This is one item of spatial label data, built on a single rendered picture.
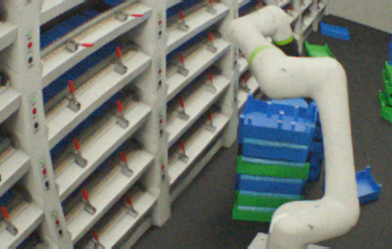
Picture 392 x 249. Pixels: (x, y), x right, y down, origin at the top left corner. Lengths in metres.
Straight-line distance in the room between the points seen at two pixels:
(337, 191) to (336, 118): 0.20
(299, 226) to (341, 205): 0.15
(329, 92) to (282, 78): 0.15
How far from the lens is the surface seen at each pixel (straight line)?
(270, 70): 1.42
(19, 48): 1.25
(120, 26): 1.66
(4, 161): 1.36
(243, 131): 2.06
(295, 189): 2.17
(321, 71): 1.46
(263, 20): 1.82
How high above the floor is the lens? 1.46
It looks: 29 degrees down
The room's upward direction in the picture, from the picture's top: straight up
